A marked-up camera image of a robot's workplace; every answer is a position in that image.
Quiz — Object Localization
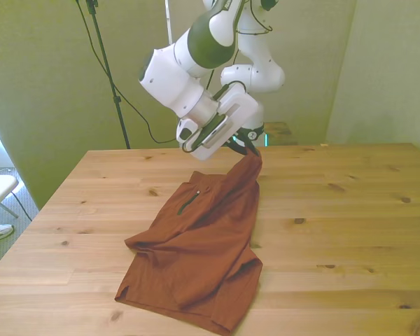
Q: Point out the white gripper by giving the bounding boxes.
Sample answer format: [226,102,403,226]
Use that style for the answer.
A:
[190,81,261,162]

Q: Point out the rust brown shorts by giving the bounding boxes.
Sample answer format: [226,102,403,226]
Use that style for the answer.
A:
[114,153,264,335]

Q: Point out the black tripod stand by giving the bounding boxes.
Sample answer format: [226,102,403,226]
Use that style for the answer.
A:
[85,0,132,150]

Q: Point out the white sneaker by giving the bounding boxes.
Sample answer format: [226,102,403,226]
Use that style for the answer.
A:
[0,223,15,242]

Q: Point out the flat grey wrist camera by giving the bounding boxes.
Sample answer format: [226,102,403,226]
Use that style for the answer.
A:
[181,114,229,154]

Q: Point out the wooden robot pedestal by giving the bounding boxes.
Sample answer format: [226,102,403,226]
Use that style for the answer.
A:
[262,121,298,146]

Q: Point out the black camera cable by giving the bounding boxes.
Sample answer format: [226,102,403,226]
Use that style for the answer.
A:
[213,0,274,101]

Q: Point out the thin black stop-button cable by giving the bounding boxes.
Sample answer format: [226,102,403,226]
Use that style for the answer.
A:
[205,68,217,92]

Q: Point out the long black hanging cable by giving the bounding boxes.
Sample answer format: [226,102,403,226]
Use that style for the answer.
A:
[75,0,179,144]

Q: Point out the white vertical frame strip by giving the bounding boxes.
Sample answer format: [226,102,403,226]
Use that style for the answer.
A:
[164,0,178,46]

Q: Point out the black floor cable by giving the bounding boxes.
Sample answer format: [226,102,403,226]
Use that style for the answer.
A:
[10,190,33,222]

